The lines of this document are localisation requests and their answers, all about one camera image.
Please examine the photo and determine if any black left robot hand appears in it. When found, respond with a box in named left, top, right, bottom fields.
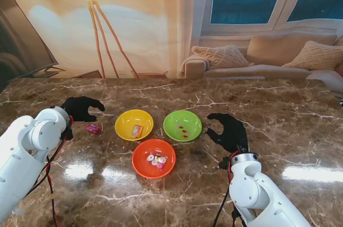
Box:
left=61, top=96, right=106, bottom=123

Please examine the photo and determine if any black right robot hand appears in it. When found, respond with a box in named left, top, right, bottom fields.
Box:
left=206, top=113, right=249, bottom=154

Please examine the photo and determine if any orange candy bar wrapper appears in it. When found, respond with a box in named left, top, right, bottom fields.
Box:
left=131, top=124, right=144, bottom=137

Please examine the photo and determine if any clear ring candy packet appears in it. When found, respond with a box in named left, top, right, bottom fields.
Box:
left=145, top=150, right=169, bottom=170

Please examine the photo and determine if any pink candy packet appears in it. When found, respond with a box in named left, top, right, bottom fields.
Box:
left=85, top=123, right=102, bottom=134

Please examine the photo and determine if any yellow plastic bowl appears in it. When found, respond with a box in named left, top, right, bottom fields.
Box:
left=114, top=109, right=154, bottom=141

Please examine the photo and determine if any green plastic bowl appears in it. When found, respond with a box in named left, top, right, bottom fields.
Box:
left=163, top=110, right=203, bottom=142

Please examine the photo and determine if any cream knitted pillow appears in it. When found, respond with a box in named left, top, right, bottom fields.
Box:
left=191, top=44, right=255, bottom=69
left=282, top=41, right=343, bottom=70

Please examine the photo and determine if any orange plastic bowl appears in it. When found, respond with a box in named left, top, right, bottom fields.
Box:
left=132, top=138, right=177, bottom=180

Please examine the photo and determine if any flat screen television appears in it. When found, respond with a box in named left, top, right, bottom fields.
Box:
left=0, top=0, right=65, bottom=78

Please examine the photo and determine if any beige sofa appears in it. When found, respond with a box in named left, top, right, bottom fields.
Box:
left=181, top=33, right=343, bottom=94

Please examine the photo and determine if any light sheer curtain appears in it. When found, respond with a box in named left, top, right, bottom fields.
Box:
left=171, top=0, right=215, bottom=78

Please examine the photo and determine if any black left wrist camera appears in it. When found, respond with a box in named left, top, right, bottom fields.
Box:
left=61, top=127, right=74, bottom=141

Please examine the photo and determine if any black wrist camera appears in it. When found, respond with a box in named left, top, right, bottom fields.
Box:
left=218, top=157, right=231, bottom=170
left=61, top=127, right=74, bottom=141

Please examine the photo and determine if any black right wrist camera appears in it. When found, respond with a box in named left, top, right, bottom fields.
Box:
left=218, top=157, right=231, bottom=170

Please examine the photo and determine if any red black right arm cable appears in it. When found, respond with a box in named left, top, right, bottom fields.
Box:
left=213, top=151, right=247, bottom=227

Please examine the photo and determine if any red black arm cable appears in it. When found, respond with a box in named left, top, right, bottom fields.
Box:
left=213, top=151, right=247, bottom=227
left=29, top=130, right=71, bottom=227

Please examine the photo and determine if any red black left arm cable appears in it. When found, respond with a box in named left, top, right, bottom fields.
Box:
left=29, top=130, right=71, bottom=227

